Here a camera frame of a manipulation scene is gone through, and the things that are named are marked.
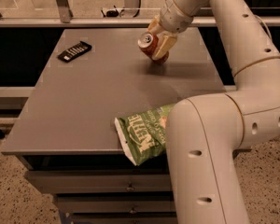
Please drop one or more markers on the black snack bar wrapper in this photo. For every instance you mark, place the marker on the black snack bar wrapper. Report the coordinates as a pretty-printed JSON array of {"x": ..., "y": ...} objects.
[{"x": 74, "y": 52}]

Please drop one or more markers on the grey drawer cabinet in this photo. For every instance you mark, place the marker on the grey drawer cabinet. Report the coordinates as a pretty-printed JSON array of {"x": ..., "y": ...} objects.
[{"x": 66, "y": 131}]

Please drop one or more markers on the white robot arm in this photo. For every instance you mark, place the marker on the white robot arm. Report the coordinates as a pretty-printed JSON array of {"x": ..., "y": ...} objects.
[{"x": 203, "y": 131}]

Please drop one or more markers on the metal railing frame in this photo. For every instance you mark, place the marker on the metal railing frame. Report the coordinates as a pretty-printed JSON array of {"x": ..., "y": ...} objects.
[{"x": 202, "y": 21}]

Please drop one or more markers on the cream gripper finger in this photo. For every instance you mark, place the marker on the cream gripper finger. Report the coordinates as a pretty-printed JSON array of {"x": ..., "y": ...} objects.
[
  {"x": 155, "y": 26},
  {"x": 165, "y": 43}
]

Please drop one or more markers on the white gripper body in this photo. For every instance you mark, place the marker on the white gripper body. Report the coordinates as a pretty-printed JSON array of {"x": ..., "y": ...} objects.
[{"x": 174, "y": 20}]

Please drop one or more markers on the black object behind glass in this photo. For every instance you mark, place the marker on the black object behind glass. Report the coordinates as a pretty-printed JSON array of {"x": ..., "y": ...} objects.
[{"x": 114, "y": 12}]

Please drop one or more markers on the green Kettle chips bag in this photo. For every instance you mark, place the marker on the green Kettle chips bag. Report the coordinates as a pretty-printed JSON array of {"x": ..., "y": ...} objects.
[{"x": 142, "y": 135}]

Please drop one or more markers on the red coke can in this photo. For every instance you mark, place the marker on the red coke can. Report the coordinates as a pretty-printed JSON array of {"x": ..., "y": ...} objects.
[{"x": 148, "y": 43}]

